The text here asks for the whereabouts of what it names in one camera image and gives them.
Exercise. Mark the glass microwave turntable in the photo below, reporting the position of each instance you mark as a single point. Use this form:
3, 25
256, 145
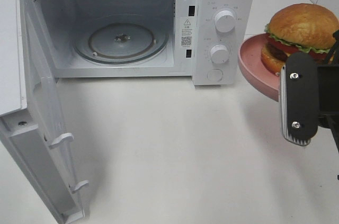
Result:
121, 39

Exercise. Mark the white warning label sticker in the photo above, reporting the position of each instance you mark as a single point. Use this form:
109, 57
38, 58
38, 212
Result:
187, 31

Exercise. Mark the round door release button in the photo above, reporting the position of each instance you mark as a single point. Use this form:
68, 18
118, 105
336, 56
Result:
215, 75

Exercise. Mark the pink round plate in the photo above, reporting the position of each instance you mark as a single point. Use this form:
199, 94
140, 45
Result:
254, 71

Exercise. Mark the white microwave door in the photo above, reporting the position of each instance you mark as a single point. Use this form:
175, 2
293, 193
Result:
32, 123

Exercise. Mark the white upper power knob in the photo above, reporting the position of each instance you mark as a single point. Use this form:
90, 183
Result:
225, 20

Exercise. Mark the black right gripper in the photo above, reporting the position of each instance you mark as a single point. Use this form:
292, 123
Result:
298, 96

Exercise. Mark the white timer knob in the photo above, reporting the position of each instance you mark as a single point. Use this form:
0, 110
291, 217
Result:
219, 54

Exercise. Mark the burger with lettuce and cheese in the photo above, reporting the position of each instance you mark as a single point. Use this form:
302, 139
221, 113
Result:
308, 28

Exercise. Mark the white microwave oven body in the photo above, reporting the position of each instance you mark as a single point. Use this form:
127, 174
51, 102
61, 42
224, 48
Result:
64, 17

